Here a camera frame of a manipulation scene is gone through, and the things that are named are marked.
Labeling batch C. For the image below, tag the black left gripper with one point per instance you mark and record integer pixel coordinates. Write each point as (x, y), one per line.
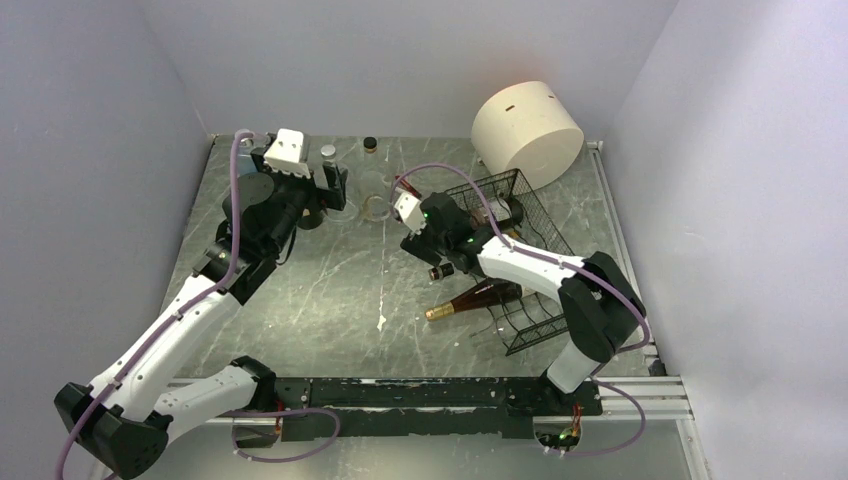
(330, 197)

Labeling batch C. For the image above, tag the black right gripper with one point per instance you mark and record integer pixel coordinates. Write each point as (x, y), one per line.
(418, 246)

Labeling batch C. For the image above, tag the silver capped clear bottle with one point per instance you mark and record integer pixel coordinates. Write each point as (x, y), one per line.
(329, 152)

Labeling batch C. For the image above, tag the dark wine bottle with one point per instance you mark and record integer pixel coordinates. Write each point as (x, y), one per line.
(311, 219)

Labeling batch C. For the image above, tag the blue labelled clear bottle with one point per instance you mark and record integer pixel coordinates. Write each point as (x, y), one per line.
(245, 162)

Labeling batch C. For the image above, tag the silver necked green wine bottle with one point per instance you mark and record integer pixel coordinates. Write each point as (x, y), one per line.
(508, 213)

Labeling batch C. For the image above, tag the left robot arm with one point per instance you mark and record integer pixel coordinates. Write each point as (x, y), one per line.
(126, 416)

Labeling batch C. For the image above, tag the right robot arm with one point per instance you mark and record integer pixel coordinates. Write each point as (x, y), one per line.
(601, 309)

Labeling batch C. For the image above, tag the black gold capped clear bottle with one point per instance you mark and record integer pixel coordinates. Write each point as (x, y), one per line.
(441, 271)

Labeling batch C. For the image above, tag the gold capped amber wine bottle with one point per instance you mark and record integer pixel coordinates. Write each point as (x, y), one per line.
(487, 293)

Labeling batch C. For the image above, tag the red utility knife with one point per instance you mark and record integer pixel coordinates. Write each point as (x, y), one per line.
(405, 186)

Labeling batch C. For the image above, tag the cream cylindrical appliance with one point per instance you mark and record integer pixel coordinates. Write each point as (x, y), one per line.
(526, 127)

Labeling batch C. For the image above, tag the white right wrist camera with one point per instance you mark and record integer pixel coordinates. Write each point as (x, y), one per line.
(408, 210)

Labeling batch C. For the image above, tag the black wire wine rack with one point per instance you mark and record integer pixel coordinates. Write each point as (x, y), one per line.
(535, 318)

